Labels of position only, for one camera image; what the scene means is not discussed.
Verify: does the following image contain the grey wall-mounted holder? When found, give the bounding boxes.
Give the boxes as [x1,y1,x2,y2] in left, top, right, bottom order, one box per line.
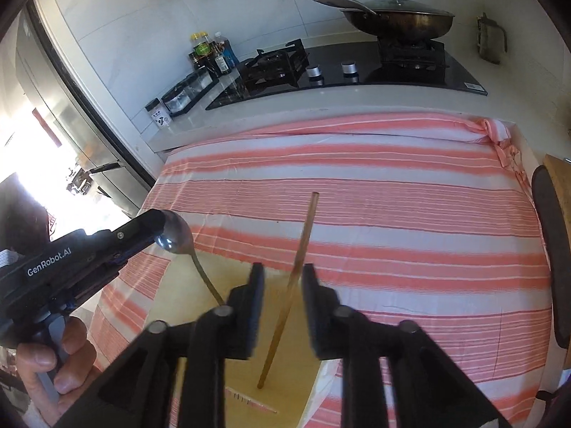
[475,12,508,64]

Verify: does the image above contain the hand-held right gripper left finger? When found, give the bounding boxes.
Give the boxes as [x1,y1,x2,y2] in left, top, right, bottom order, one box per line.
[54,262,266,428]

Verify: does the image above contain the metal frying pan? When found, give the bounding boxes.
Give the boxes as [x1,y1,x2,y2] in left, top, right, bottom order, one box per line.
[304,0,456,41]

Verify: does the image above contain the pink white striped cloth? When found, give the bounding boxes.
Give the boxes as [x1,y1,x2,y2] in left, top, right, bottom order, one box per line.
[87,113,555,428]

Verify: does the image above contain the stainless steel refrigerator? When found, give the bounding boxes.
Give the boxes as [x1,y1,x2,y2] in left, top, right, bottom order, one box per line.
[15,9,155,215]

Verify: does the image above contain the black spice box rack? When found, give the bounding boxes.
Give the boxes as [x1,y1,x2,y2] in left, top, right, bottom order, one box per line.
[161,70,219,118]

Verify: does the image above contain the dark soy sauce bottle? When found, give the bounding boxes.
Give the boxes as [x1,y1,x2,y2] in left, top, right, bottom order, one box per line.
[206,42,229,77]

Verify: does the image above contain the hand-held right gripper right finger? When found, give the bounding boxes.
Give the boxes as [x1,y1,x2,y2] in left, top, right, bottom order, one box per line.
[302,264,514,428]

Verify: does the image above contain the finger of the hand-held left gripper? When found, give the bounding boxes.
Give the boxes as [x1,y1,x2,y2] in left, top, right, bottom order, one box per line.
[72,252,135,305]
[112,208,168,256]

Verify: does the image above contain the black gas stove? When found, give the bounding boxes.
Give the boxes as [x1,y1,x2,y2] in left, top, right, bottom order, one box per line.
[206,38,488,111]

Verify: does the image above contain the yellow-capped sauce bottle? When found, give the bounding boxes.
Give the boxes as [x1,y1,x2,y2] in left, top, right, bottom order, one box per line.
[191,31,213,72]

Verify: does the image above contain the light bamboo chopstick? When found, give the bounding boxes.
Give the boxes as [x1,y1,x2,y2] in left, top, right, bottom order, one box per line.
[257,192,320,390]

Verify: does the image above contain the glass pan lid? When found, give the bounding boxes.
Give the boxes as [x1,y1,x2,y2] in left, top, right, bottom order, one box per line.
[345,0,454,17]

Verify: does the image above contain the wooden cutting board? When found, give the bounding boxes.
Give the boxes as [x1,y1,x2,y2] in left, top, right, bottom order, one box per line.
[543,153,571,244]

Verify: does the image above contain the white jar with black lid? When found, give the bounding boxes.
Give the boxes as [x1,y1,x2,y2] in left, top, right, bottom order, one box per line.
[145,97,173,129]

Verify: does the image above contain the metal spoon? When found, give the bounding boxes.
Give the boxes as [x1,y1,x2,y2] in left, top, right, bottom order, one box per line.
[155,210,225,307]

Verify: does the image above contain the pink patterned chopstick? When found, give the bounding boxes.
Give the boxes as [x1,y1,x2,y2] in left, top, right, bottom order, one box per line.
[225,385,278,414]

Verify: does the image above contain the black oval pad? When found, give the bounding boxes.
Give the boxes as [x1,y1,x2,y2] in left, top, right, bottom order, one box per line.
[530,164,571,349]

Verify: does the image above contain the person's left hand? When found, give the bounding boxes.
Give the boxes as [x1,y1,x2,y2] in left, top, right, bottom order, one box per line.
[15,316,97,405]

